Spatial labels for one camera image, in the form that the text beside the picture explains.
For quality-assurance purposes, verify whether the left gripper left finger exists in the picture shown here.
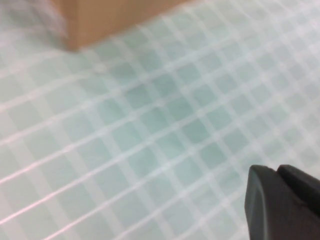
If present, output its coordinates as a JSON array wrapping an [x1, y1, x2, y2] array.
[[244, 165, 320, 240]]

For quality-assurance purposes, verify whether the green white checked tablecloth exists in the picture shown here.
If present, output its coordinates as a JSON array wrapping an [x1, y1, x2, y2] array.
[[0, 0, 320, 240]]

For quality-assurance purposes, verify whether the brown cardboard shoe box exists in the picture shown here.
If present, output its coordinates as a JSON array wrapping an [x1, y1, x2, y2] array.
[[59, 0, 193, 52]]

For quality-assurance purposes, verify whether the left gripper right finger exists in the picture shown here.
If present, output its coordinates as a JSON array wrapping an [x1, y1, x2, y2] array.
[[276, 164, 320, 216]]

